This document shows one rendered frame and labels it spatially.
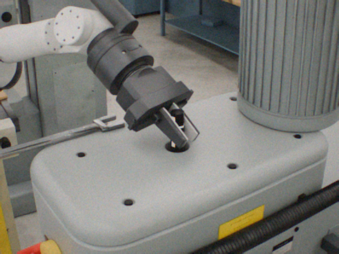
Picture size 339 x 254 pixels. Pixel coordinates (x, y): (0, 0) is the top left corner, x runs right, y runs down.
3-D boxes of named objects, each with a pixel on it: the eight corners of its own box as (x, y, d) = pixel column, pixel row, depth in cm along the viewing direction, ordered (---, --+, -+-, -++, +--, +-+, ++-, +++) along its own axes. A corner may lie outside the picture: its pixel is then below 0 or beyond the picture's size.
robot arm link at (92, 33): (79, 78, 80) (43, 33, 83) (117, 78, 89) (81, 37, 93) (121, 23, 76) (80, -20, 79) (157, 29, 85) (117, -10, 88)
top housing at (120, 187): (98, 325, 69) (87, 240, 61) (31, 226, 88) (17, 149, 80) (326, 211, 91) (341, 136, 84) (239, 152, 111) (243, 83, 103)
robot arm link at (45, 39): (94, 43, 82) (35, 54, 88) (125, 46, 90) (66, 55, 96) (93, 5, 82) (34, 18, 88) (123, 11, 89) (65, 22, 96)
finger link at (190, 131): (198, 132, 78) (171, 101, 80) (190, 144, 81) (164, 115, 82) (205, 128, 79) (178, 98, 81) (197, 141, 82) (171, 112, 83)
